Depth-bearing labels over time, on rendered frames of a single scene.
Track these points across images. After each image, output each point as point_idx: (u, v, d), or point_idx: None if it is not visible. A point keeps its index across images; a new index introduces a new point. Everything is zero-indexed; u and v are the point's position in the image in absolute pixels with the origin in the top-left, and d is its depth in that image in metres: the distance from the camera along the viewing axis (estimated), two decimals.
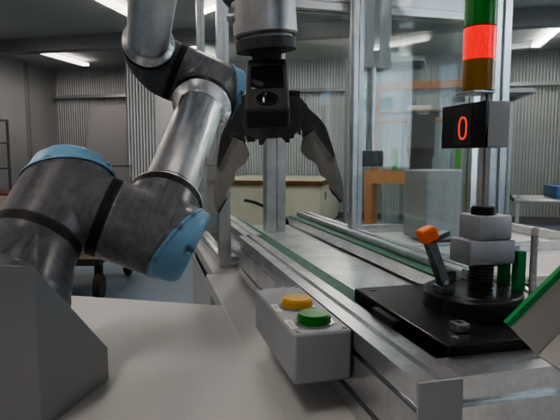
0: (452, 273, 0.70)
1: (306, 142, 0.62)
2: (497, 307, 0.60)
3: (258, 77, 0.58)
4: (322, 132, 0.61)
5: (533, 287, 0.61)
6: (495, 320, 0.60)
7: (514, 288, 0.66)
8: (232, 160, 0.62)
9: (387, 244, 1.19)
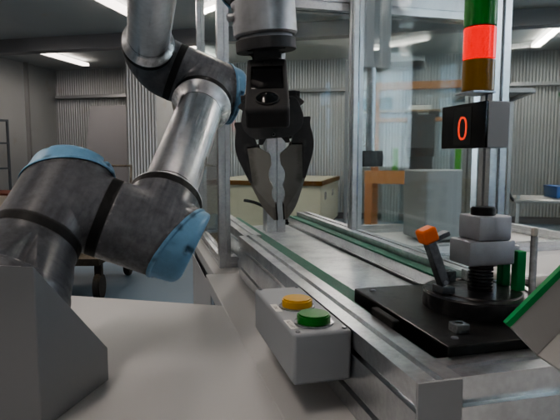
0: (452, 273, 0.70)
1: (289, 149, 0.62)
2: (497, 307, 0.60)
3: (258, 77, 0.58)
4: (307, 151, 0.62)
5: (533, 287, 0.61)
6: (495, 320, 0.60)
7: (514, 288, 0.66)
8: (258, 169, 0.62)
9: (387, 244, 1.19)
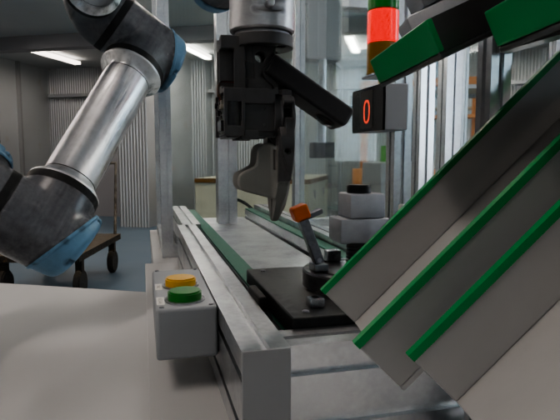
0: (336, 252, 0.70)
1: None
2: None
3: (306, 79, 0.61)
4: None
5: None
6: None
7: None
8: (287, 167, 0.61)
9: (318, 232, 1.19)
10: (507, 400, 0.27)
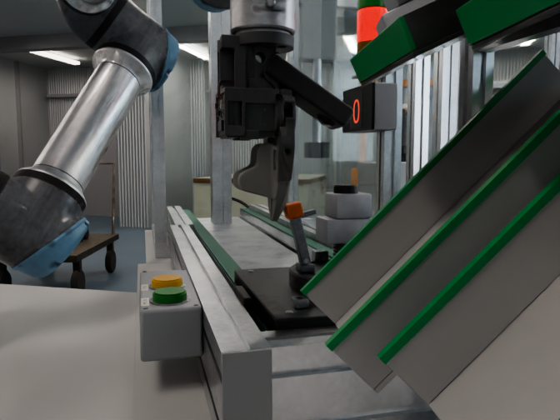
0: (323, 253, 0.70)
1: None
2: None
3: (307, 79, 0.61)
4: None
5: None
6: None
7: None
8: (288, 167, 0.61)
9: (311, 232, 1.19)
10: (477, 403, 0.27)
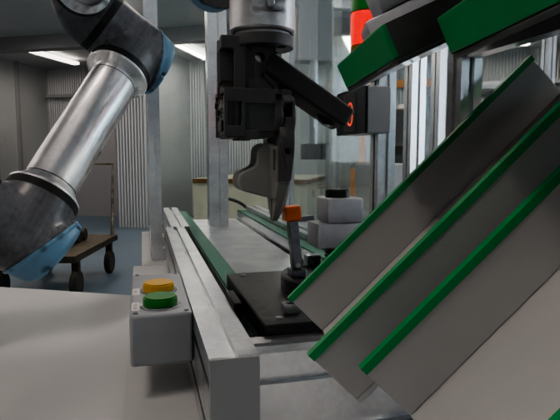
0: (316, 257, 0.70)
1: None
2: None
3: (306, 79, 0.61)
4: None
5: None
6: None
7: None
8: (287, 167, 0.61)
9: (306, 235, 1.19)
10: (457, 415, 0.27)
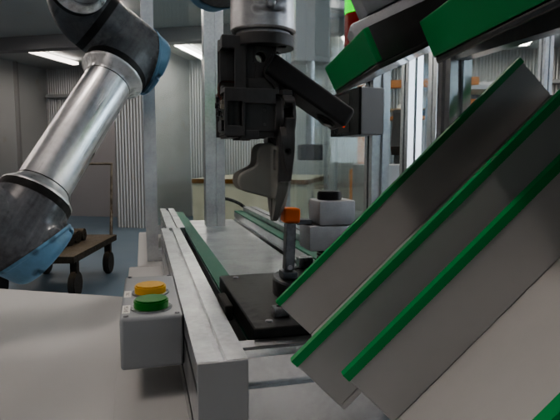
0: (308, 260, 0.70)
1: None
2: None
3: (307, 79, 0.61)
4: None
5: None
6: None
7: None
8: (288, 167, 0.61)
9: None
10: None
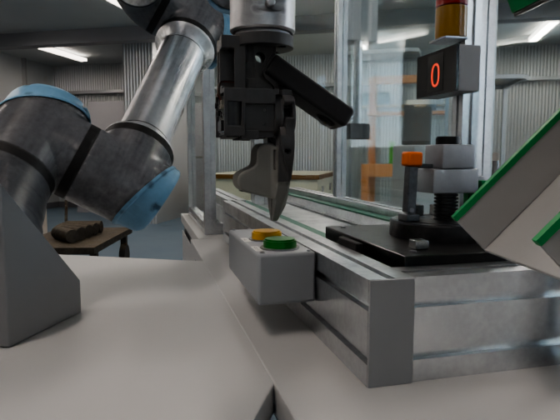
0: (419, 207, 0.71)
1: None
2: (457, 229, 0.61)
3: (306, 79, 0.61)
4: None
5: None
6: (456, 242, 0.61)
7: None
8: (288, 167, 0.61)
9: (367, 205, 1.20)
10: None
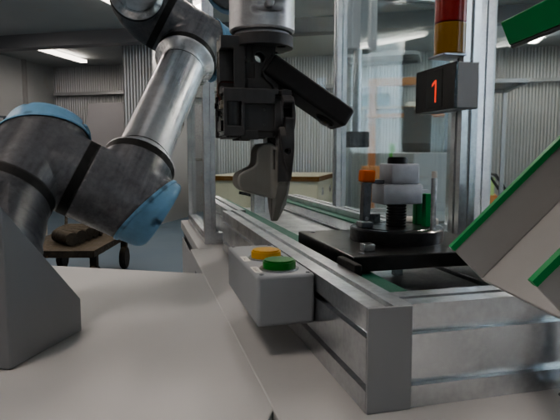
0: (376, 215, 0.84)
1: None
2: (402, 235, 0.74)
3: (306, 79, 0.61)
4: None
5: (433, 219, 0.76)
6: (400, 245, 0.74)
7: (423, 225, 0.80)
8: (287, 167, 0.61)
9: None
10: None
